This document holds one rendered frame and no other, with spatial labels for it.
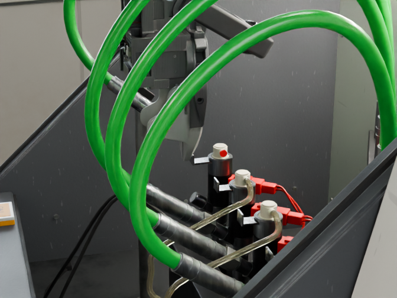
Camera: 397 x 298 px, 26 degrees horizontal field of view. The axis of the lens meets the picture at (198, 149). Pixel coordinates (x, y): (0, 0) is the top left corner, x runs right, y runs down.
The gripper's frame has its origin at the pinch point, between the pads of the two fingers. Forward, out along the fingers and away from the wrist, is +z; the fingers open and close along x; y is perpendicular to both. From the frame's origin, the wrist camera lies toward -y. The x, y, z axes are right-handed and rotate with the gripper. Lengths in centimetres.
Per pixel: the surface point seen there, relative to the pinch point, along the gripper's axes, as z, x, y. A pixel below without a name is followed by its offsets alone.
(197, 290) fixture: 13.3, 8.0, 1.5
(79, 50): -8.3, -14.1, 10.1
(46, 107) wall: 49, -166, 1
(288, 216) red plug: 3.9, 11.7, -7.2
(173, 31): -17.6, 16.7, 6.1
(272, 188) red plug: 3.9, 4.4, -8.0
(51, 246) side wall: 26.2, -31.0, 13.6
